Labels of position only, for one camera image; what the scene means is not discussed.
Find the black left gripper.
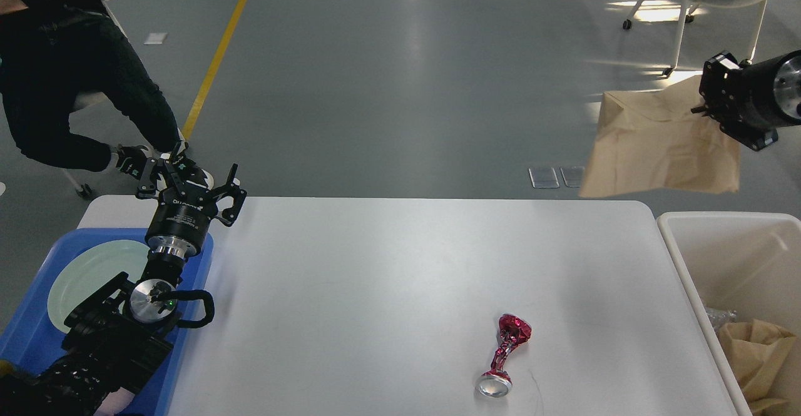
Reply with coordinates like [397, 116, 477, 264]
[136, 141, 248, 258]

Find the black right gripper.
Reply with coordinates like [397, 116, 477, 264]
[690, 51, 800, 151]

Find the brown paper bag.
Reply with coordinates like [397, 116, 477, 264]
[579, 76, 740, 198]
[718, 319, 797, 415]

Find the light green plate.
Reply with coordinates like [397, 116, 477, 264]
[48, 240, 149, 333]

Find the pink mug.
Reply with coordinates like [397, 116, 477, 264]
[93, 388, 136, 416]

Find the crushed red can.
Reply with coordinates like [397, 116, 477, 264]
[477, 313, 533, 398]

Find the aluminium foil tray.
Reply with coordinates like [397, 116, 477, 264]
[705, 307, 738, 333]

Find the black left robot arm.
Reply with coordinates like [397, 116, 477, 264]
[2, 151, 248, 415]

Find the white plastic bin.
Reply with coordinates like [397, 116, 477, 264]
[657, 211, 800, 415]

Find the metal floor socket plate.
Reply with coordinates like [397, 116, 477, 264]
[528, 167, 584, 189]

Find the seated person in black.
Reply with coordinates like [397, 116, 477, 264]
[2, 0, 213, 189]

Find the grey office chair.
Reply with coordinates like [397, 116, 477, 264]
[60, 0, 125, 200]

